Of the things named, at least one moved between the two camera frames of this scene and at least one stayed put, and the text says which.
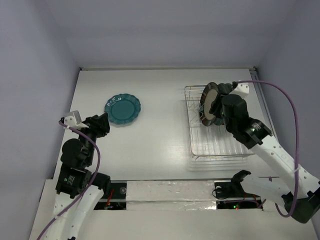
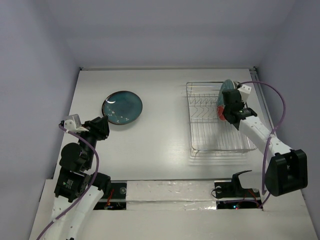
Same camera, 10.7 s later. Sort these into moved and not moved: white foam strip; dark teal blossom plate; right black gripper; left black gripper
Moved: dark teal blossom plate
Not moved: left black gripper; white foam strip; right black gripper
